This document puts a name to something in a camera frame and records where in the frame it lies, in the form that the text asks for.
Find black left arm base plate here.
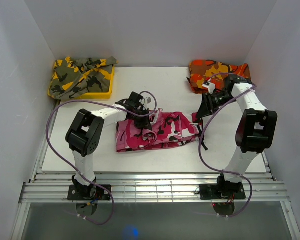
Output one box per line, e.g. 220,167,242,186
67,184,111,201

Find pink camouflage trousers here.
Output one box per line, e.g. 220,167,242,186
115,108,203,153

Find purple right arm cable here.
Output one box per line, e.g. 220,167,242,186
193,72,258,218

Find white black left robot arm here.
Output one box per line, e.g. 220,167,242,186
65,92,151,200

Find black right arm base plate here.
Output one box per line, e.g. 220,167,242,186
198,184,246,200

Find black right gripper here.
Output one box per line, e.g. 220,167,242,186
194,92,237,119

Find green yellow camouflage trousers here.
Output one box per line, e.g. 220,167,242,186
47,56,118,101

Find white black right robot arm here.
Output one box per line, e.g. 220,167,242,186
194,74,278,201

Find aluminium rail frame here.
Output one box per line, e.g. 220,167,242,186
11,99,300,240

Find yellow plastic tray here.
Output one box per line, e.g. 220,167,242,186
47,64,115,100

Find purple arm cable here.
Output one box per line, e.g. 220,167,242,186
193,72,258,218
46,90,158,226

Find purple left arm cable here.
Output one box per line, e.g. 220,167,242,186
46,90,158,226

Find orange camouflage folded trousers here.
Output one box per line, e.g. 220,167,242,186
187,59,251,94

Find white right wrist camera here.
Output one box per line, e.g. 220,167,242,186
202,80,216,94

